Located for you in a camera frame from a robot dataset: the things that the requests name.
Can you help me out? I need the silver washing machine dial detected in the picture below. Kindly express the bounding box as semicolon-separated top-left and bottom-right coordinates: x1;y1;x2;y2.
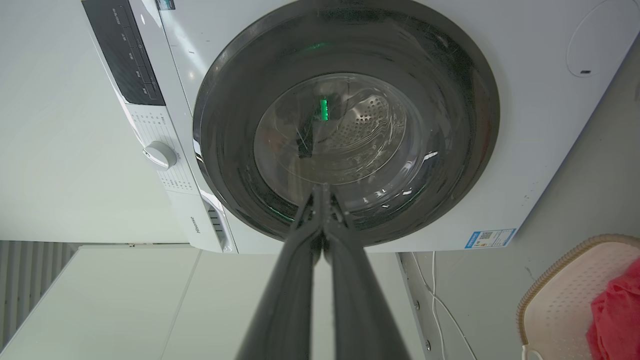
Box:
142;141;178;172

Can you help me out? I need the white cabinet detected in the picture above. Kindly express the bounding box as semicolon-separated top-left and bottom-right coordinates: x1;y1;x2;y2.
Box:
0;244;426;360

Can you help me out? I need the blue energy label sticker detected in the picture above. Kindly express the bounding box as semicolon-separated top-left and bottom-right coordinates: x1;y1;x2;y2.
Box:
464;228;517;249

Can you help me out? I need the red garment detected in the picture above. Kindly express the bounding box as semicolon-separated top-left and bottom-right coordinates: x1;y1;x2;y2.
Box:
586;257;640;360

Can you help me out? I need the round dark washing machine door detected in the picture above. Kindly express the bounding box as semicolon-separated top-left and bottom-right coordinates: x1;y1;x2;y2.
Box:
192;0;501;247

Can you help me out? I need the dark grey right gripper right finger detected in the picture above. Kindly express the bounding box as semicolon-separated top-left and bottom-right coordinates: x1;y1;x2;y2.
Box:
322;184;412;360

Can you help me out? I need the white perforated laundry basket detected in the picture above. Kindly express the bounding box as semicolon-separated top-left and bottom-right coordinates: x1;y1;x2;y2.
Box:
516;234;640;360

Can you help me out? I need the white front-load washing machine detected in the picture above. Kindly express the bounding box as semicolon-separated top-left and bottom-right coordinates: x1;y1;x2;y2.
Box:
81;0;640;254

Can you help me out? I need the white power cable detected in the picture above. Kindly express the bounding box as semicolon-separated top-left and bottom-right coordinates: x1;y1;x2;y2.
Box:
411;251;478;360

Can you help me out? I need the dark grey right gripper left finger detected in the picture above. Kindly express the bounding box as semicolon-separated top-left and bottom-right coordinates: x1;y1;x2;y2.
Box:
235;184;325;360

